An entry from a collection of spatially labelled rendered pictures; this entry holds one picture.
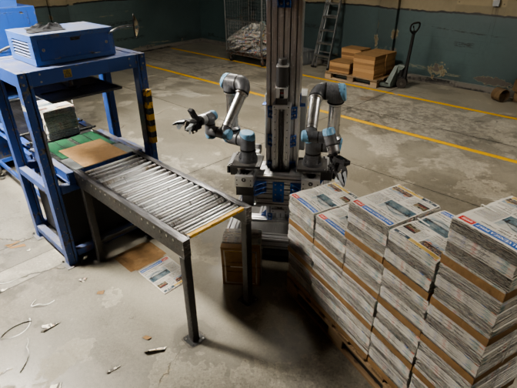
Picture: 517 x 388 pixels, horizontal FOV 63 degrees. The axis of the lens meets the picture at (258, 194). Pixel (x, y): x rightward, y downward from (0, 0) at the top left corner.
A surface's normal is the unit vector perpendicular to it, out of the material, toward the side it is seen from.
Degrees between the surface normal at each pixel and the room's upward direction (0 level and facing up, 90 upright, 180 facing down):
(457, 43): 90
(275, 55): 90
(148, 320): 0
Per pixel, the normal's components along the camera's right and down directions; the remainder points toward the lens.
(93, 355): 0.00, -0.88
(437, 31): -0.69, 0.36
